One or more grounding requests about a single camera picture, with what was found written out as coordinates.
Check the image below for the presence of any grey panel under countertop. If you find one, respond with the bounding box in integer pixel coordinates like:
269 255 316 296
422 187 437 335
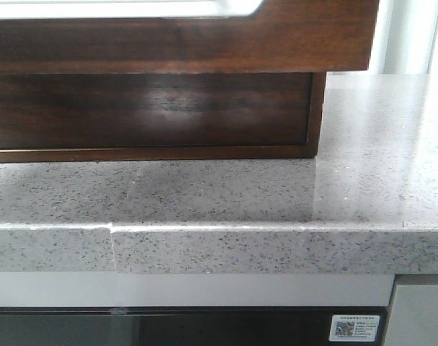
0 272 394 308

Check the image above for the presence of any dark wooden drawer cabinet frame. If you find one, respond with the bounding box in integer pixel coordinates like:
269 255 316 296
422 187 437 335
0 70 328 163

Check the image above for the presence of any grey cabinet door panel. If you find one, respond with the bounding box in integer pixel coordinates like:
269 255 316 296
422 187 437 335
384 275 438 345

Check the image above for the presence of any white QR code sticker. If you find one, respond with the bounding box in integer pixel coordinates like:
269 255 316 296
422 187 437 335
328 315 381 342

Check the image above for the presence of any white curtain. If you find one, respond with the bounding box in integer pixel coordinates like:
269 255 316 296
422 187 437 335
367 1 438 76

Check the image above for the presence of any black glass appliance door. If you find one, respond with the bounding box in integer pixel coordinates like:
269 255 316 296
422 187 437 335
0 306 387 345

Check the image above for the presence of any wooden drawer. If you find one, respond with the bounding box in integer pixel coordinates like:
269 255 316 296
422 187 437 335
0 71 313 150
0 1 378 74

